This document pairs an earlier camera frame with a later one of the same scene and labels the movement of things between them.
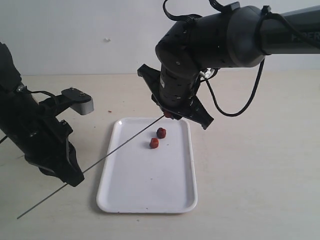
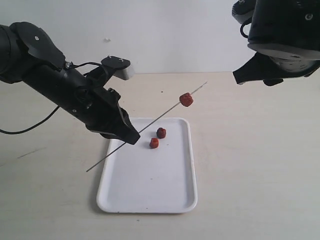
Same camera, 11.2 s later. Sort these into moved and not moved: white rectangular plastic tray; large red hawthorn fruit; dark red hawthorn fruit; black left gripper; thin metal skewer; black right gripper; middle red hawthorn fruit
Moved: black right gripper; black left gripper; large red hawthorn fruit; thin metal skewer
Not moved: middle red hawthorn fruit; white rectangular plastic tray; dark red hawthorn fruit
